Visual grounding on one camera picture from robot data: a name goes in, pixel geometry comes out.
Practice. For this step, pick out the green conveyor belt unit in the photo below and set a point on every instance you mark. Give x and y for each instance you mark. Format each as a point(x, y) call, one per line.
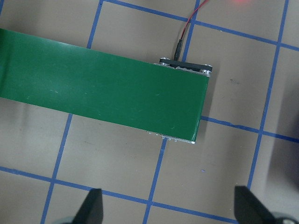
point(93, 88)

